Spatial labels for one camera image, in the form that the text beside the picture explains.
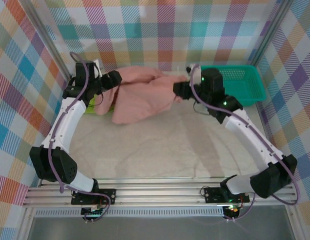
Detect lime green shorts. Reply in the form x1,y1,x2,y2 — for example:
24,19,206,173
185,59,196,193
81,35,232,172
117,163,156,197
84,97,116,115

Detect pink shorts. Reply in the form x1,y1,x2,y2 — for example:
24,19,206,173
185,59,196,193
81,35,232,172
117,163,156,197
93,66,190,125

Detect teal plastic basket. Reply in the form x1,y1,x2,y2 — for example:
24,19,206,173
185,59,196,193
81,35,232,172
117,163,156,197
199,65,268,108

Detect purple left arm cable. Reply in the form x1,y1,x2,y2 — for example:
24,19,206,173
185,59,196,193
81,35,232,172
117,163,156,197
47,51,113,222

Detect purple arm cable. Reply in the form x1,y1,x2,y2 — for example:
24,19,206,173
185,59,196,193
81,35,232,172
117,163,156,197
189,64,301,222
47,51,113,222

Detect thin black left camera cable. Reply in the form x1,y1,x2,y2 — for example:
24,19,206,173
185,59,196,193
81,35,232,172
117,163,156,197
94,93,105,108

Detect thin black camera cable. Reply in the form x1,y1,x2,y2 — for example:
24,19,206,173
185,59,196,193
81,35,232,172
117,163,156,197
193,99,211,116
94,93,105,108

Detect aluminium side rail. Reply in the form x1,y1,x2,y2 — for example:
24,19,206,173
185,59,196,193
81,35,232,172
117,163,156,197
37,74,80,188
254,102,271,143

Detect thin black right camera cable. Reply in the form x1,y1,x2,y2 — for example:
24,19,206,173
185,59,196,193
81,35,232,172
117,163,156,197
193,99,211,116

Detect aluminium corner post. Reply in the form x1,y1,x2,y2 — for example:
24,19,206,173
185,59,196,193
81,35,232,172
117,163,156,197
21,0,80,85
248,0,296,66

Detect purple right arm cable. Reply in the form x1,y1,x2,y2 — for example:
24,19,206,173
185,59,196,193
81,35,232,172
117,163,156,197
189,64,301,222

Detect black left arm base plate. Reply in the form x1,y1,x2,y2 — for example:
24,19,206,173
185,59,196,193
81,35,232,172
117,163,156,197
70,188,117,206

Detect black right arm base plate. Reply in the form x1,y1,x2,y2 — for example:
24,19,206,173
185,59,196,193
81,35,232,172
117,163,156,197
203,186,251,204

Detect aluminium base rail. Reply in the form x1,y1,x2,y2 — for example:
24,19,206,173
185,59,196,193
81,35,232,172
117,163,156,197
21,176,297,209

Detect grey slotted cable duct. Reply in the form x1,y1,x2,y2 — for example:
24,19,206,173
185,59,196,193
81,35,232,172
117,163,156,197
34,208,227,219

